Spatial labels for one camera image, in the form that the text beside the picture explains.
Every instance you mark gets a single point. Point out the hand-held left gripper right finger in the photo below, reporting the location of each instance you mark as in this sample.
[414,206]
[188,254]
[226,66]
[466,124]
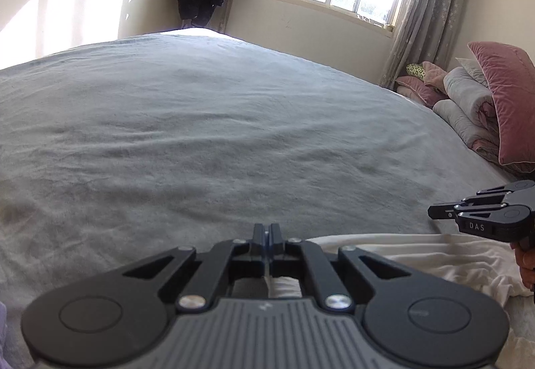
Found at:
[276,237]

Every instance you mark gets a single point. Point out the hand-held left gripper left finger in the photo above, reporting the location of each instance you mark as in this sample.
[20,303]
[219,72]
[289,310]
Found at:
[260,235]

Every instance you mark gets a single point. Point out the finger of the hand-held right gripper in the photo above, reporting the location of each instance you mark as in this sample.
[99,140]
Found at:
[501,191]
[443,211]

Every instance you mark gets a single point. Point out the white knit garment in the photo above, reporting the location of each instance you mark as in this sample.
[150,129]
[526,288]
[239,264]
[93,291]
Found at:
[439,264]

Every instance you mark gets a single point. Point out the person's right hand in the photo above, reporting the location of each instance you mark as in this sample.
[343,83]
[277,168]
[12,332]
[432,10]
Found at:
[527,264]

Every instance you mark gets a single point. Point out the pink velvet pillow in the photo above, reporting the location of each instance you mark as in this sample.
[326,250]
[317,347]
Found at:
[514,101]

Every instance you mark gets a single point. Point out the folded grey pink quilt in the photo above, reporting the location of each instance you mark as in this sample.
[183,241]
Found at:
[464,101]

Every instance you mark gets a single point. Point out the grey pillow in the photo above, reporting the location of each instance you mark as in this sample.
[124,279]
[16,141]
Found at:
[470,68]

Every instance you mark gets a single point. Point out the small pink cushion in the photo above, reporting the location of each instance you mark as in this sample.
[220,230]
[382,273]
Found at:
[411,87]

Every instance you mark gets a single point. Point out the green patterned item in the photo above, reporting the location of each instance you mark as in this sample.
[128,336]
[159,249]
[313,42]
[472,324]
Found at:
[415,70]

